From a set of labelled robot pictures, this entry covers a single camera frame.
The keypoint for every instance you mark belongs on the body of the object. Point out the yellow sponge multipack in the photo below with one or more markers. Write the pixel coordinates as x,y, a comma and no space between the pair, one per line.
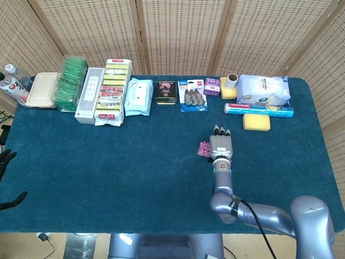
111,94

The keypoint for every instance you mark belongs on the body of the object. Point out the blue correction tape blister pack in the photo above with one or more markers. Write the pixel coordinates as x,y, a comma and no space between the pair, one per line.
192,97

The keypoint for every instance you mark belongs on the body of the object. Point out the pink patterned packet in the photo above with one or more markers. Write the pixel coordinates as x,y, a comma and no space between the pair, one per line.
203,149

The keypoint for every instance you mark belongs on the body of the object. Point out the blue cling film roll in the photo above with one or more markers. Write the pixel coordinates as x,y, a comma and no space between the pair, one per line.
258,110

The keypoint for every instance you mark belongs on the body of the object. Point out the white lint roller refill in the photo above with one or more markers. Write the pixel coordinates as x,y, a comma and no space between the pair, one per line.
232,81

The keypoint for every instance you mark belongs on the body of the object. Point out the clear box green tea bags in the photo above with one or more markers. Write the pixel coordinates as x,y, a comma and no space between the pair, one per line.
67,86

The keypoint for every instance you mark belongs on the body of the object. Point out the beige lunch box container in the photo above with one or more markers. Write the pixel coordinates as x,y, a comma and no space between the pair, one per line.
41,90

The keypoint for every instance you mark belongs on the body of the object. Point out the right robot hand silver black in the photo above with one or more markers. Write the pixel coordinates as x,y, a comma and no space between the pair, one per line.
221,147

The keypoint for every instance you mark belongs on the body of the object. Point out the left robot hand black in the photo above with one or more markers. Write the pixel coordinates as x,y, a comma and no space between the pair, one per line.
6,159

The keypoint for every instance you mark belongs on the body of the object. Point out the dark gold luncheon meat can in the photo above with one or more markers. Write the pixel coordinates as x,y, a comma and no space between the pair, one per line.
165,93

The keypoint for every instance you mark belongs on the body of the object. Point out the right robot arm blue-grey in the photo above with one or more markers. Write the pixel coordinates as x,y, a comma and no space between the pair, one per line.
223,183

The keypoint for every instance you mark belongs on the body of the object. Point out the white labelled drink bottle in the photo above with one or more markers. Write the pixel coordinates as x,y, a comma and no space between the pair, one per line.
13,89

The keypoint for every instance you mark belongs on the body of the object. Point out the wicker folding screen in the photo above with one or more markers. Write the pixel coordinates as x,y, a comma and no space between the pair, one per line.
183,35

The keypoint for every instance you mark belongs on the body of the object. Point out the large white tissue pack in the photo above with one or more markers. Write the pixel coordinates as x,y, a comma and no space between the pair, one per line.
264,90

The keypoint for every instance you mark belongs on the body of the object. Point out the yellow sponge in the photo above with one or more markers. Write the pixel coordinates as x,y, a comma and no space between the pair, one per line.
227,94
256,122

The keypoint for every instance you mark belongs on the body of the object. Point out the white power strip box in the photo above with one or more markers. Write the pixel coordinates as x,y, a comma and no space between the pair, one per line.
87,94

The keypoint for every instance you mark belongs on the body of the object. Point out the dark blue table cloth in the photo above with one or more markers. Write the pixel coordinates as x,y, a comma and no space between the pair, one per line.
107,162

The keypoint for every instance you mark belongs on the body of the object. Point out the small purple box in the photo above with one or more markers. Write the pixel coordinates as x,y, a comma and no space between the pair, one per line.
212,87

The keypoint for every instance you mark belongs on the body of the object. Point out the clear water bottle white cap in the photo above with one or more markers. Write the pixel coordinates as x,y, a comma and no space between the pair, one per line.
16,74

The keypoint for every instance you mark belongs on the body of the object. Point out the black electrical box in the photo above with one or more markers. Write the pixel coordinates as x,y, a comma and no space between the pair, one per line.
5,135

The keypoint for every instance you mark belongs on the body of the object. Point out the light blue wet wipes pack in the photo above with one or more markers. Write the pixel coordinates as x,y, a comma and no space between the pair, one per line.
137,95

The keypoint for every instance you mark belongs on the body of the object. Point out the blue-grey robot torso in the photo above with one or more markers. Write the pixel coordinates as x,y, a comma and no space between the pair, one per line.
167,245

